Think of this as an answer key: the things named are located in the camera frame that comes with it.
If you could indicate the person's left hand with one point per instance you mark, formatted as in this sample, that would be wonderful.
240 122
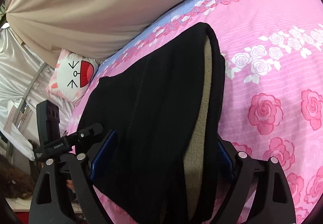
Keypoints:
70 184

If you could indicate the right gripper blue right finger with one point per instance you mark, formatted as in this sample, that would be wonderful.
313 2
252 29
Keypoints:
226 154

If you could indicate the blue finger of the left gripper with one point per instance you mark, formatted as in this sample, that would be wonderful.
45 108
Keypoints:
87 136

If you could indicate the silver satin curtain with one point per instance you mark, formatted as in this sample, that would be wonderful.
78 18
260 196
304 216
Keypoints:
24 78

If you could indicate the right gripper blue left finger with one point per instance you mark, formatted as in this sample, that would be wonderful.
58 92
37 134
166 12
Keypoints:
103 149

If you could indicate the pink floral bedsheet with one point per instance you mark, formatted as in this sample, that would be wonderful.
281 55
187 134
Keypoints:
273 80

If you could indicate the white cat face pillow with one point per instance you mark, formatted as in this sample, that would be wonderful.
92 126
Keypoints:
72 76

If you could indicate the black pants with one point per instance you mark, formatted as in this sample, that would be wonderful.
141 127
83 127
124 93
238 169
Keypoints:
153 106

